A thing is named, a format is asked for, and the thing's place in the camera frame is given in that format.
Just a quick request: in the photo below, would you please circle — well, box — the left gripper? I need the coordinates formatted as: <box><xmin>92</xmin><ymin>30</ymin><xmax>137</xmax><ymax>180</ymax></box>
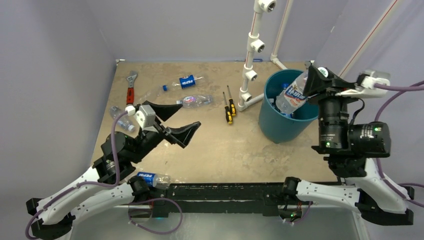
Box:
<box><xmin>130</xmin><ymin>101</ymin><xmax>201</xmax><ymax>164</ymax></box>

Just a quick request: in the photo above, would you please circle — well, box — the clear bottle blue-orange label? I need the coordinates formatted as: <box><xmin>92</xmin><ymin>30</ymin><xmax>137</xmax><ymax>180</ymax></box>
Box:
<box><xmin>274</xmin><ymin>70</ymin><xmax>308</xmax><ymax>116</ymax></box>

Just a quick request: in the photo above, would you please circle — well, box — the clear bottle red logo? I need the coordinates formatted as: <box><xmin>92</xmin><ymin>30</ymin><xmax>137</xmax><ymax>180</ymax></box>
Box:
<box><xmin>175</xmin><ymin>94</ymin><xmax>213</xmax><ymax>109</ymax></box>

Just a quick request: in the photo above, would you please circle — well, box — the teal plastic bin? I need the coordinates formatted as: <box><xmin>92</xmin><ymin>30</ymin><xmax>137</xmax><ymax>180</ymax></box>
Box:
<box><xmin>258</xmin><ymin>69</ymin><xmax>319</xmax><ymax>144</ymax></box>

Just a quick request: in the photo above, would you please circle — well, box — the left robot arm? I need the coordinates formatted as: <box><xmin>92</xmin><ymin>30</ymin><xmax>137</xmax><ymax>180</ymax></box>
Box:
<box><xmin>24</xmin><ymin>101</ymin><xmax>201</xmax><ymax>240</ymax></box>

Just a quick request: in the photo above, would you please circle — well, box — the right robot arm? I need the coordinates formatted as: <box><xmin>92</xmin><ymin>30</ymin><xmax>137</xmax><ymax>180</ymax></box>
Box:
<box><xmin>280</xmin><ymin>65</ymin><xmax>414</xmax><ymax>226</ymax></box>

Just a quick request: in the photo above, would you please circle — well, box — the Pepsi bottle at back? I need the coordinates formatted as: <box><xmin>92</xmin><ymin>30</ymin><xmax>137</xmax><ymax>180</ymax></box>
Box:
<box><xmin>161</xmin><ymin>74</ymin><xmax>207</xmax><ymax>92</ymax></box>

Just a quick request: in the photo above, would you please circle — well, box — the small clear bottle far left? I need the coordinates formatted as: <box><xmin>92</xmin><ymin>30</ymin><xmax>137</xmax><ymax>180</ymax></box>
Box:
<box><xmin>108</xmin><ymin>106</ymin><xmax>136</xmax><ymax>133</ymax></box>

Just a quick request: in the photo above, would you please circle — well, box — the left yellow-black screwdriver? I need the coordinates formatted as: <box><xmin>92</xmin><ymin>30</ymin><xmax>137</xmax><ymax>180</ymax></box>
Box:
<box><xmin>222</xmin><ymin>91</ymin><xmax>233</xmax><ymax>125</ymax></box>

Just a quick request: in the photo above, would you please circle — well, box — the yellow-black screwdriver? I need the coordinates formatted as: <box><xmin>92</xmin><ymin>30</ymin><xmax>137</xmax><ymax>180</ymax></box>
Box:
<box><xmin>222</xmin><ymin>91</ymin><xmax>233</xmax><ymax>125</ymax></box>
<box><xmin>226</xmin><ymin>85</ymin><xmax>237</xmax><ymax>117</ymax></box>

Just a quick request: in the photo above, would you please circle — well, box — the Pepsi bottle near base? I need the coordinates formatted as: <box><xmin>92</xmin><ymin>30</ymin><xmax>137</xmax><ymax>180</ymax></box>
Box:
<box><xmin>136</xmin><ymin>171</ymin><xmax>171</xmax><ymax>190</ymax></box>

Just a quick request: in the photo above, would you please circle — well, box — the right yellow-black screwdriver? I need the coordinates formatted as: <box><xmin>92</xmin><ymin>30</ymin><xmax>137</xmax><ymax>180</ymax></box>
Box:
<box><xmin>226</xmin><ymin>85</ymin><xmax>237</xmax><ymax>117</ymax></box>

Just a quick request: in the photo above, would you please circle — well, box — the white PVC pipe stand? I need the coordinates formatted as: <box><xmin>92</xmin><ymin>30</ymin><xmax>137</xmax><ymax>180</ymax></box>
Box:
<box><xmin>237</xmin><ymin>0</ymin><xmax>277</xmax><ymax>112</ymax></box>

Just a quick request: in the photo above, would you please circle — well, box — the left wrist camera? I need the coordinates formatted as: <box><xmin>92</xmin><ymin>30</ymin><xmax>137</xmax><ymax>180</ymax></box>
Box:
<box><xmin>125</xmin><ymin>104</ymin><xmax>157</xmax><ymax>132</ymax></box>

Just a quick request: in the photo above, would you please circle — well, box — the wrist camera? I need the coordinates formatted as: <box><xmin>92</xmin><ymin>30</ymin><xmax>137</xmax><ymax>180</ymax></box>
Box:
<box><xmin>125</xmin><ymin>104</ymin><xmax>157</xmax><ymax>132</ymax></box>
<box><xmin>335</xmin><ymin>69</ymin><xmax>391</xmax><ymax>99</ymax></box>

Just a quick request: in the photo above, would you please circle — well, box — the white pipe on wall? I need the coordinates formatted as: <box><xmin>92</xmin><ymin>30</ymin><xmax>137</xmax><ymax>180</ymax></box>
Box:
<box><xmin>270</xmin><ymin>0</ymin><xmax>294</xmax><ymax>70</ymax></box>

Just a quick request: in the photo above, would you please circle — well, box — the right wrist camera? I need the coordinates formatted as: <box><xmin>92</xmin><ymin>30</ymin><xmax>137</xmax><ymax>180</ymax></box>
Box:
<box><xmin>335</xmin><ymin>69</ymin><xmax>391</xmax><ymax>99</ymax></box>

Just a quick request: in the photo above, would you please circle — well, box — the red handled adjustable wrench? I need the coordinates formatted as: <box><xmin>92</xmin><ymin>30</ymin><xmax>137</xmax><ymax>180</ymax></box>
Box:
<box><xmin>126</xmin><ymin>70</ymin><xmax>138</xmax><ymax>105</ymax></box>

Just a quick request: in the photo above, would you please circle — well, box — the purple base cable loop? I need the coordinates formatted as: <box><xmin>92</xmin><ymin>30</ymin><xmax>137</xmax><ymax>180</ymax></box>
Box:
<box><xmin>127</xmin><ymin>196</ymin><xmax>185</xmax><ymax>235</ymax></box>

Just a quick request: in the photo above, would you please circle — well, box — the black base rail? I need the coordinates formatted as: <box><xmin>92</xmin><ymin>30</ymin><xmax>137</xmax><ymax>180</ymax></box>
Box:
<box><xmin>146</xmin><ymin>182</ymin><xmax>299</xmax><ymax>218</ymax></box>

